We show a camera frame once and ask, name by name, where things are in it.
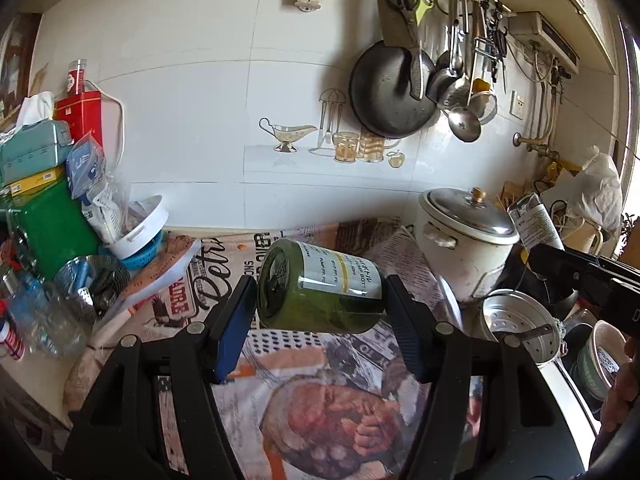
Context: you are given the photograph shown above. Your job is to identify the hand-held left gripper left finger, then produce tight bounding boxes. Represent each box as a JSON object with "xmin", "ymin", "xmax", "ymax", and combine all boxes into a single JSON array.
[{"xmin": 52, "ymin": 275, "xmax": 259, "ymax": 480}]

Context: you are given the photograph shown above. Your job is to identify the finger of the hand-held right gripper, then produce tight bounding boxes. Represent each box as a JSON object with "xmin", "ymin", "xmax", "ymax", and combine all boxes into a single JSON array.
[{"xmin": 527, "ymin": 243, "xmax": 609, "ymax": 307}]

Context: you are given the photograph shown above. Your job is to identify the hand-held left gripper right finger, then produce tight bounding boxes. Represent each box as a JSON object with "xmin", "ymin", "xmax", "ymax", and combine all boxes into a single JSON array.
[{"xmin": 382, "ymin": 275, "xmax": 589, "ymax": 480}]

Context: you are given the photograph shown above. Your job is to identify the clear bottle with white label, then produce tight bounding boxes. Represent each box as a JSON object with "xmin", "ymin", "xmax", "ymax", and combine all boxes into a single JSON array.
[{"xmin": 507, "ymin": 194, "xmax": 566, "ymax": 252}]

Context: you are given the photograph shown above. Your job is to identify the green glass bottle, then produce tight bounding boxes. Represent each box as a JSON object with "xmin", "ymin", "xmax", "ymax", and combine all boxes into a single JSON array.
[{"xmin": 256, "ymin": 239, "xmax": 385, "ymax": 335}]

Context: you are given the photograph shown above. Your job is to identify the person's right hand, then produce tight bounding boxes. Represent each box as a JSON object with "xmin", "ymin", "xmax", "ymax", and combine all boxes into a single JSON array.
[{"xmin": 599, "ymin": 336, "xmax": 640, "ymax": 434}]

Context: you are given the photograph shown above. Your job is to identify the cream jug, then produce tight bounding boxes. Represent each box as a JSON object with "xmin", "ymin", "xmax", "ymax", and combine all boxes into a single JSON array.
[{"xmin": 562, "ymin": 217, "xmax": 604, "ymax": 256}]

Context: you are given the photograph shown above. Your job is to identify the white bucket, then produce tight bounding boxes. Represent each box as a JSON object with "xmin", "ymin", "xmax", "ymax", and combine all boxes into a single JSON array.
[{"xmin": 575, "ymin": 320, "xmax": 631, "ymax": 402}]

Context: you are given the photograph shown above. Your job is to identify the aluminium steamer insert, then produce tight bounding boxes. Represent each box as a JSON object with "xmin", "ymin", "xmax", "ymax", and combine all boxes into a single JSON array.
[{"xmin": 481, "ymin": 290, "xmax": 564, "ymax": 365}]

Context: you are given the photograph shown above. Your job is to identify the white plastic bag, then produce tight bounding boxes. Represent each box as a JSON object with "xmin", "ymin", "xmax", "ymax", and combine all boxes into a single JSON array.
[{"xmin": 570, "ymin": 146, "xmax": 625, "ymax": 234}]

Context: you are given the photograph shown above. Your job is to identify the white rice cooker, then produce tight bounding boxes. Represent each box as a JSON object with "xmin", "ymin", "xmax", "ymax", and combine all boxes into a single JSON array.
[{"xmin": 416, "ymin": 187, "xmax": 521, "ymax": 304}]

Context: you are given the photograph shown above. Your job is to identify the blue plastic basket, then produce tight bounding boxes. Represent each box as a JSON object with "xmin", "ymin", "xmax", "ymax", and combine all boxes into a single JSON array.
[{"xmin": 117, "ymin": 232, "xmax": 165, "ymax": 271}]

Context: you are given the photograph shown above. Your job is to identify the brass faucet with pipes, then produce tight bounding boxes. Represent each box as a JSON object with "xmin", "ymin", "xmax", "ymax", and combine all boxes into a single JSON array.
[{"xmin": 512, "ymin": 50, "xmax": 564, "ymax": 162}]

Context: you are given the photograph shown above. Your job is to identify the white colander bowl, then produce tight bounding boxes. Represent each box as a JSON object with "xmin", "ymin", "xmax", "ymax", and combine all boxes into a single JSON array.
[{"xmin": 100, "ymin": 195, "xmax": 170, "ymax": 261}]

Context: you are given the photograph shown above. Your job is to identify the metal ladle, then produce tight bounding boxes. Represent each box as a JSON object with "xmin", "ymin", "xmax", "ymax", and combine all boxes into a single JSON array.
[{"xmin": 446, "ymin": 0, "xmax": 483, "ymax": 144}]

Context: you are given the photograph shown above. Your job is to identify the mesh strainer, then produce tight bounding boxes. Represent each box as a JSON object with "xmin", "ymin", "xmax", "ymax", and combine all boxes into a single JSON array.
[{"xmin": 470, "ymin": 90, "xmax": 499, "ymax": 127}]

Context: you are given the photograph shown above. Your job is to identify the clear plastic bottle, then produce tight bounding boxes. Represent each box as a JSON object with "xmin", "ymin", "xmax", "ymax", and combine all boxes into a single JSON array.
[{"xmin": 10, "ymin": 280, "xmax": 89, "ymax": 359}]

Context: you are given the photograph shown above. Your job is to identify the blue white plastic bags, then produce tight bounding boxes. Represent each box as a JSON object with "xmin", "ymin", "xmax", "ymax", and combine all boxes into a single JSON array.
[{"xmin": 67, "ymin": 130, "xmax": 132, "ymax": 246}]

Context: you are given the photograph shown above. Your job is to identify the window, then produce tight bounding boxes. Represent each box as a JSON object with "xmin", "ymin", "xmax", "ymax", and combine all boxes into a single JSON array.
[{"xmin": 617, "ymin": 15, "xmax": 640, "ymax": 162}]

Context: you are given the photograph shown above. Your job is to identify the green box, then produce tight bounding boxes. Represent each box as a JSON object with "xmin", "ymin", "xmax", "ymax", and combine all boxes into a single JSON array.
[{"xmin": 10, "ymin": 180, "xmax": 101, "ymax": 282}]

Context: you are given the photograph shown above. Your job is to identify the white jar with red label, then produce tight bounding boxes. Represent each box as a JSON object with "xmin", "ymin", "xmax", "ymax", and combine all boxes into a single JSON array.
[{"xmin": 0, "ymin": 310, "xmax": 26, "ymax": 362}]

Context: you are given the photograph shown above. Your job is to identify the black frying pan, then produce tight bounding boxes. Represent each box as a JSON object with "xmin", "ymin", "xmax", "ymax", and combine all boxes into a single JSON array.
[{"xmin": 348, "ymin": 40, "xmax": 441, "ymax": 140}]

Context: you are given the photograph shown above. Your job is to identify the hanging kitchen scissors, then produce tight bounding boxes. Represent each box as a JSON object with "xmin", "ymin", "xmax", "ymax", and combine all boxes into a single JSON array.
[{"xmin": 490, "ymin": 2, "xmax": 510, "ymax": 95}]

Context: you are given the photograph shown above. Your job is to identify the white water heater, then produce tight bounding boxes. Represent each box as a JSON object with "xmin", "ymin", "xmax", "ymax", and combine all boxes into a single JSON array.
[{"xmin": 507, "ymin": 10, "xmax": 581, "ymax": 75}]

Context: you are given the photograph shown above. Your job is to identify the flat yellow box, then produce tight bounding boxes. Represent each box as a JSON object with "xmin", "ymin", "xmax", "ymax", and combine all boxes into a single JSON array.
[{"xmin": 7, "ymin": 166, "xmax": 66, "ymax": 196}]

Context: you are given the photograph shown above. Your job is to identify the red tin box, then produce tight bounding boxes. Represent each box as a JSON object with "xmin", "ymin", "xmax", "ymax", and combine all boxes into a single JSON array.
[{"xmin": 54, "ymin": 60, "xmax": 104, "ymax": 149}]

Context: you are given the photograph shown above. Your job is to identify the teal tissue box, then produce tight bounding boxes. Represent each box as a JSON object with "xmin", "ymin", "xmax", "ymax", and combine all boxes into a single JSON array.
[{"xmin": 0, "ymin": 91, "xmax": 74, "ymax": 187}]

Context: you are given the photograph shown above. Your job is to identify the dark cleaver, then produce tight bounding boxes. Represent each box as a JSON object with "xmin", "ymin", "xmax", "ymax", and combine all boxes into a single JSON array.
[{"xmin": 376, "ymin": 0, "xmax": 424, "ymax": 52}]

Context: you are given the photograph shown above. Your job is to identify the glass display cabinet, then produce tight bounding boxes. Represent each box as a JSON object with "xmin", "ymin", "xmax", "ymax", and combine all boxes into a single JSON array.
[{"xmin": 0, "ymin": 12, "xmax": 44, "ymax": 127}]

